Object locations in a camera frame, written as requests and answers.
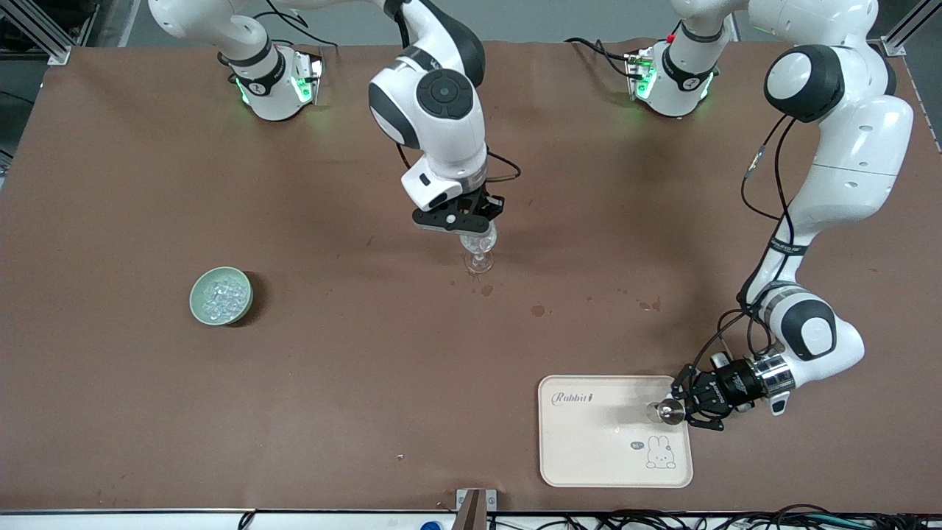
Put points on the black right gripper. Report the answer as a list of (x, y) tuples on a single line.
[(489, 205)]

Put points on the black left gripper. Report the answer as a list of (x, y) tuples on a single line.
[(727, 387)]

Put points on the steel double cone jigger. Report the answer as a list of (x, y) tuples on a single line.
[(670, 412)]

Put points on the clear ice cube heap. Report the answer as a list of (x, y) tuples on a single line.
[(221, 294)]

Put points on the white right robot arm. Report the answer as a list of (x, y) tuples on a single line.
[(441, 140)]

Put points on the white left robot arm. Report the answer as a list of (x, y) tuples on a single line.
[(854, 147)]

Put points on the clear ice cubes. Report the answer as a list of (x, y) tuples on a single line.
[(482, 243)]

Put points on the clear stemmed wine glass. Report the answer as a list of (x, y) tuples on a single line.
[(478, 261)]

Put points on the white rabbit print tray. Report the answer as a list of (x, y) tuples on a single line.
[(589, 449)]

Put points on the blue round cap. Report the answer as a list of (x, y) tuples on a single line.
[(430, 525)]

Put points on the pale green ceramic bowl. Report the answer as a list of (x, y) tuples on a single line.
[(194, 302)]

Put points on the metal table edge bracket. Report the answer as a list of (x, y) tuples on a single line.
[(491, 499)]

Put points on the aluminium frame profile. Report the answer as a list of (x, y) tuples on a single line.
[(51, 40), (894, 40)]

